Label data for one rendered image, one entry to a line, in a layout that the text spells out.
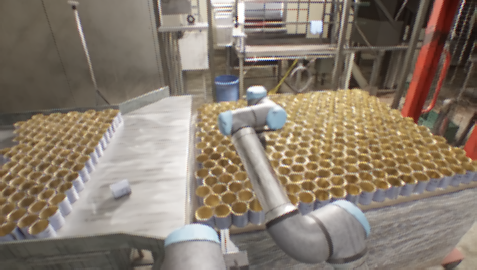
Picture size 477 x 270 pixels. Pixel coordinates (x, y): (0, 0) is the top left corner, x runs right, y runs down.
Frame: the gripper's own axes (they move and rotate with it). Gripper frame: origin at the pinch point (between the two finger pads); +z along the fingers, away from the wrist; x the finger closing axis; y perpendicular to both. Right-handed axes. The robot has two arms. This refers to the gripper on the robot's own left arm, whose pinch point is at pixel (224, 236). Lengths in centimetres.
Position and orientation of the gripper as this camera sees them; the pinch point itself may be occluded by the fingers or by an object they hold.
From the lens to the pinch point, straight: 94.4
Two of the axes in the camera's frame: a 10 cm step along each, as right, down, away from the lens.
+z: -1.4, -4.6, 8.8
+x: 9.9, -1.0, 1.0
